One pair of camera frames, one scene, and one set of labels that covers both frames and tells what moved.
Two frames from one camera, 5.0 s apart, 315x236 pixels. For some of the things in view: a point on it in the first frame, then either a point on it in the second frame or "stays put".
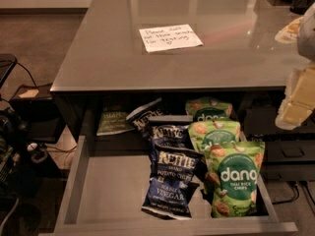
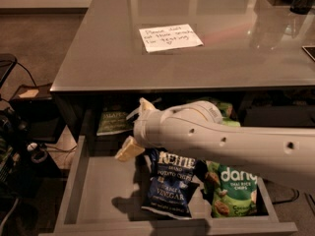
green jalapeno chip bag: [113, 122] stays put
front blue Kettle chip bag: [175, 178] stays put
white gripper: [307, 33] → [147, 129]
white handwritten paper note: [168, 37] stays put
